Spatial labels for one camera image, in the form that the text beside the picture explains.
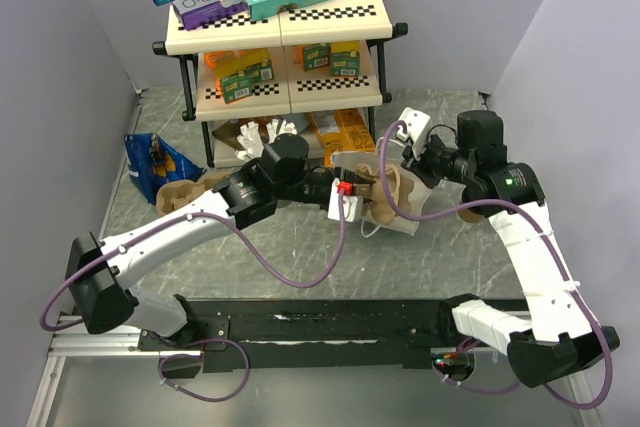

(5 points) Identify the orange snack bag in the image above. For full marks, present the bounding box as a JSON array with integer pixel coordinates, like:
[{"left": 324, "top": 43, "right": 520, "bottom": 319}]
[{"left": 307, "top": 108, "right": 375, "bottom": 167}]

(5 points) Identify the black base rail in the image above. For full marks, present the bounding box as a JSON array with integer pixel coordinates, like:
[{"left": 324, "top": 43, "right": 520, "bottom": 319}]
[{"left": 49, "top": 296, "right": 531, "bottom": 388}]

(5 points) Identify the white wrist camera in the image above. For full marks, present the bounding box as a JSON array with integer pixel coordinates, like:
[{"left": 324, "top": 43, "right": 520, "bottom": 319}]
[
  {"left": 327, "top": 179, "right": 363, "bottom": 223},
  {"left": 395, "top": 107, "right": 431, "bottom": 159}
]

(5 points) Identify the green box behind left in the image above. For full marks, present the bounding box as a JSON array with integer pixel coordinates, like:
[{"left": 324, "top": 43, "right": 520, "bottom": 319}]
[{"left": 244, "top": 58, "right": 274, "bottom": 83}]

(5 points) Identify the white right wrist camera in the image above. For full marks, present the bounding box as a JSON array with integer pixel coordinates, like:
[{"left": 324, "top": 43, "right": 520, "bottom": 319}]
[{"left": 395, "top": 107, "right": 431, "bottom": 159}]

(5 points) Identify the green box right shelf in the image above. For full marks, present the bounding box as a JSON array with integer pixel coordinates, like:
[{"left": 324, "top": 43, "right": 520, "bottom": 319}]
[{"left": 299, "top": 43, "right": 331, "bottom": 71}]

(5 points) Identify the orange box left shelf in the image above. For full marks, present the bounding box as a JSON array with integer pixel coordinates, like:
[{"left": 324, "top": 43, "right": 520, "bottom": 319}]
[{"left": 204, "top": 48, "right": 271, "bottom": 88}]

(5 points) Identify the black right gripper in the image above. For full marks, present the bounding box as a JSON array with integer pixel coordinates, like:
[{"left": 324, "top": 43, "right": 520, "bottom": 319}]
[{"left": 400, "top": 132, "right": 474, "bottom": 189}]

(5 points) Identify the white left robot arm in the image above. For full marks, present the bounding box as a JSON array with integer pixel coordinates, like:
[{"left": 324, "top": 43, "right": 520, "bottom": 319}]
[{"left": 67, "top": 134, "right": 373, "bottom": 349}]

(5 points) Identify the green box front left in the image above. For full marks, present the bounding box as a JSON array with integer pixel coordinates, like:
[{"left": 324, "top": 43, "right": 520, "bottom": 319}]
[{"left": 219, "top": 71, "right": 253, "bottom": 104}]

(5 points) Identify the wrapped white straws bundle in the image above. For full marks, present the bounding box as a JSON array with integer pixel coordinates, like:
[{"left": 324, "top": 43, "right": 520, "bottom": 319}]
[{"left": 235, "top": 117, "right": 298, "bottom": 162}]

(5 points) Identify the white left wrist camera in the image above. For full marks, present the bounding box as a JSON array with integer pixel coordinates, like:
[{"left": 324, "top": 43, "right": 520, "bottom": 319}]
[{"left": 327, "top": 179, "right": 363, "bottom": 223}]

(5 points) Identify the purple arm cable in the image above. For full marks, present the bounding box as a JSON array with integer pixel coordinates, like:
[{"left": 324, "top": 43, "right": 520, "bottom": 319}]
[
  {"left": 39, "top": 194, "right": 349, "bottom": 401},
  {"left": 380, "top": 120, "right": 615, "bottom": 409}
]

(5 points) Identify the brown cardboard cup carrier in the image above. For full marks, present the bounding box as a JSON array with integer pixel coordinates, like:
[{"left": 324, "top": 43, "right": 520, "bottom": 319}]
[{"left": 155, "top": 171, "right": 232, "bottom": 216}]

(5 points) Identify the blue chips bag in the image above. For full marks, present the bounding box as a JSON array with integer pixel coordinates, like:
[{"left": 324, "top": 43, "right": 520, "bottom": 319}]
[{"left": 124, "top": 133, "right": 205, "bottom": 205}]

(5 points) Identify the light blue paper bag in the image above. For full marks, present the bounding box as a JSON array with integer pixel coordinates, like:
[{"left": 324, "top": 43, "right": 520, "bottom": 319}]
[{"left": 330, "top": 138, "right": 432, "bottom": 238}]

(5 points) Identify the brown paper coffee cup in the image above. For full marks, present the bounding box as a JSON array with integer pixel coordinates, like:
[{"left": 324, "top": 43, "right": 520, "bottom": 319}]
[{"left": 458, "top": 209, "right": 484, "bottom": 224}]

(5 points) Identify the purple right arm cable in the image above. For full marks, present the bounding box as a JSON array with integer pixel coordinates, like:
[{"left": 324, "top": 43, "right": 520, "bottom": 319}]
[{"left": 380, "top": 120, "right": 615, "bottom": 409}]

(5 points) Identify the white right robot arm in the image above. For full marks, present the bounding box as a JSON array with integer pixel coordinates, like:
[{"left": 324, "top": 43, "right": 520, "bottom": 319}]
[{"left": 396, "top": 108, "right": 620, "bottom": 393}]

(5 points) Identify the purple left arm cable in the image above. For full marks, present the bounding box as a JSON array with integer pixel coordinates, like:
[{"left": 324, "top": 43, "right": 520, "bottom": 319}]
[{"left": 39, "top": 194, "right": 349, "bottom": 401}]

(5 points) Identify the yellow green box right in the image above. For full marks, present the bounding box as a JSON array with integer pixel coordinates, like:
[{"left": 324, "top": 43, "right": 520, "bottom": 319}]
[{"left": 330, "top": 40, "right": 361, "bottom": 77}]

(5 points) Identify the cream two-tier shelf rack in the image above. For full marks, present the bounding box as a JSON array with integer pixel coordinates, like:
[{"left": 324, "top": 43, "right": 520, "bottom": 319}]
[{"left": 153, "top": 0, "right": 409, "bottom": 168}]

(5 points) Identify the purple toothpaste box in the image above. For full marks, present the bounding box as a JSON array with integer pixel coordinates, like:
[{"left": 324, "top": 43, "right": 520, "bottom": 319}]
[{"left": 166, "top": 0, "right": 266, "bottom": 31}]

